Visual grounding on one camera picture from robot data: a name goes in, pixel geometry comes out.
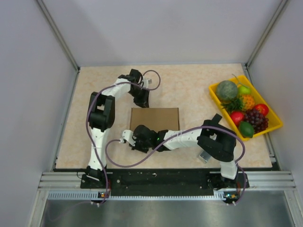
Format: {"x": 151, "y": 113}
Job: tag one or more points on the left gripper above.
{"x": 143, "y": 102}

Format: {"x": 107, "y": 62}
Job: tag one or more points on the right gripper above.
{"x": 137, "y": 147}

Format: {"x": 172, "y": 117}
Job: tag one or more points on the brown cardboard box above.
{"x": 156, "y": 119}

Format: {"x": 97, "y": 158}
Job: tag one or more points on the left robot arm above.
{"x": 101, "y": 116}

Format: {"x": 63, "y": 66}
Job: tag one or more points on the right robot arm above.
{"x": 214, "y": 139}

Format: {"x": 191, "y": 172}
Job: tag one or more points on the black rectangular bar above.
{"x": 216, "y": 119}

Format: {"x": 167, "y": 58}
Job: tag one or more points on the grey-green melon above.
{"x": 226, "y": 90}

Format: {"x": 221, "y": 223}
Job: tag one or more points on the red apple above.
{"x": 262, "y": 108}
{"x": 237, "y": 117}

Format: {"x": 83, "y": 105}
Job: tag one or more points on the green lime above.
{"x": 246, "y": 129}

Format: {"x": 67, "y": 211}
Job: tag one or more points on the green apple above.
{"x": 243, "y": 90}

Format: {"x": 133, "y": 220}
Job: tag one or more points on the orange pineapple toy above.
{"x": 247, "y": 102}

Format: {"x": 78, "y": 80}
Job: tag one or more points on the purple grapes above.
{"x": 258, "y": 121}

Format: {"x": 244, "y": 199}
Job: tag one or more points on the yellow plastic tray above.
{"x": 235, "y": 105}

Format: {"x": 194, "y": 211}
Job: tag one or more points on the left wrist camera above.
{"x": 147, "y": 82}

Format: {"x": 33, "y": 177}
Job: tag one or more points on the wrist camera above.
{"x": 147, "y": 82}
{"x": 127, "y": 137}

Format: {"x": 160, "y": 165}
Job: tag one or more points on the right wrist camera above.
{"x": 127, "y": 137}

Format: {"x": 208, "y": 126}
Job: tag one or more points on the aluminium rail frame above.
{"x": 66, "y": 185}

